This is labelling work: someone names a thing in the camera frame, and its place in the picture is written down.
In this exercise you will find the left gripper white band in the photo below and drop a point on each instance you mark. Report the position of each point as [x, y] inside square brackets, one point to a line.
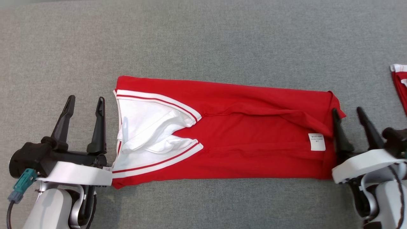
[76, 175]

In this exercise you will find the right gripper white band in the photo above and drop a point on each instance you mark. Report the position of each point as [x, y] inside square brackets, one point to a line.
[362, 163]

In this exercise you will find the red shorts white trim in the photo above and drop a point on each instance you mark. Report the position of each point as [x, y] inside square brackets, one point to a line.
[401, 86]

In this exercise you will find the red jersey white striped trim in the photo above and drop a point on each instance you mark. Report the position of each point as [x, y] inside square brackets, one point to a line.
[248, 143]

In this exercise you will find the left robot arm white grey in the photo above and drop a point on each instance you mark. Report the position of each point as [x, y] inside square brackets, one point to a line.
[51, 206]

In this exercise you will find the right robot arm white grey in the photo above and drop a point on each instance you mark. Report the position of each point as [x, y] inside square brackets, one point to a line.
[386, 200]

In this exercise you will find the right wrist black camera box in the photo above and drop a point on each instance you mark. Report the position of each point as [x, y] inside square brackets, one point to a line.
[396, 140]

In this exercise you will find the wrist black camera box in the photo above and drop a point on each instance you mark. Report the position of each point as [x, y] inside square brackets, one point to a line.
[28, 156]
[396, 140]

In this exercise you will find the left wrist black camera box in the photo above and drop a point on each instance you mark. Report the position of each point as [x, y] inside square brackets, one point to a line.
[28, 156]

